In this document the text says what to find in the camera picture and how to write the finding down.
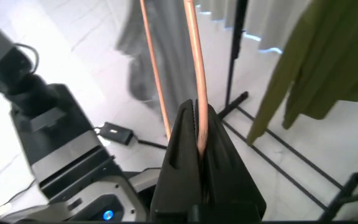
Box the black clothes rack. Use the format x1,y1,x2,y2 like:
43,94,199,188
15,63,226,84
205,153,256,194
218,0,358,222

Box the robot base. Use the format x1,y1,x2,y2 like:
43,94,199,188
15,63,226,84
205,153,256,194
0,83,167,222

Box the pink clothes hanger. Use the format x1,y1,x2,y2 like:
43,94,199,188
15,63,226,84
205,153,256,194
139,0,209,159

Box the green printed t-shirt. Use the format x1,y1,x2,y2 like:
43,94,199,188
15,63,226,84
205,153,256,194
246,0,358,146

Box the black power adapter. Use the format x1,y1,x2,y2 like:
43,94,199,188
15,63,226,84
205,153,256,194
93,121,167,150

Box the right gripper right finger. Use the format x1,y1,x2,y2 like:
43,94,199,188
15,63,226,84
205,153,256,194
202,104,267,222

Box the white curtain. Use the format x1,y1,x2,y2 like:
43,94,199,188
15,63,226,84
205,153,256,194
194,0,310,52

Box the pale grey shorts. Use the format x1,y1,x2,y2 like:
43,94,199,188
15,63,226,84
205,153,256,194
115,0,198,125

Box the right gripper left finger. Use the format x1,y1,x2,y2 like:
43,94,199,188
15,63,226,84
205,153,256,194
150,99,203,222

